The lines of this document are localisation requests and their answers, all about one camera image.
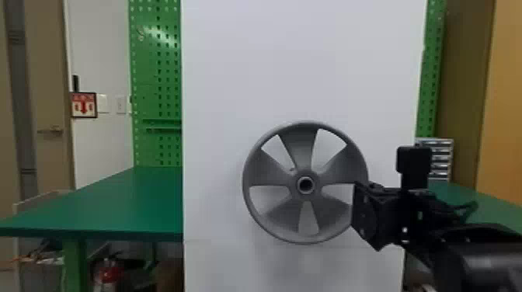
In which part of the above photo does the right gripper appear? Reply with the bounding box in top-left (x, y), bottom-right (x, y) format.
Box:
top-left (351, 180), bottom-right (425, 252)

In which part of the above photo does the red fire extinguisher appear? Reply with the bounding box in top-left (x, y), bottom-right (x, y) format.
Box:
top-left (92, 253), bottom-right (124, 292)

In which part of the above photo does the metal door handle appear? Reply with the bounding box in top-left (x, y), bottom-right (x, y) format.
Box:
top-left (37, 126), bottom-right (65, 137)

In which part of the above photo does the red wall sign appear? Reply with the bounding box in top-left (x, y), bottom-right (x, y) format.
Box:
top-left (70, 91), bottom-right (99, 120)

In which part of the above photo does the white drawer cabinet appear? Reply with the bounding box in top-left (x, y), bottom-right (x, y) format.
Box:
top-left (415, 137), bottom-right (455, 183)

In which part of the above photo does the grey wheel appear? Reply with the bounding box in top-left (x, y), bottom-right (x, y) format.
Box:
top-left (242, 120), bottom-right (370, 246)

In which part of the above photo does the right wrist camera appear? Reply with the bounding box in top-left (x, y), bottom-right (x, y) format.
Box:
top-left (395, 144), bottom-right (433, 191)

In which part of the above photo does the black cable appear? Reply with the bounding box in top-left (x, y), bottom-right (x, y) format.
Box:
top-left (444, 200), bottom-right (479, 224)

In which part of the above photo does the white panel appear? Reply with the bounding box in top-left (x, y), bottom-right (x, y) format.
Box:
top-left (181, 0), bottom-right (429, 292)

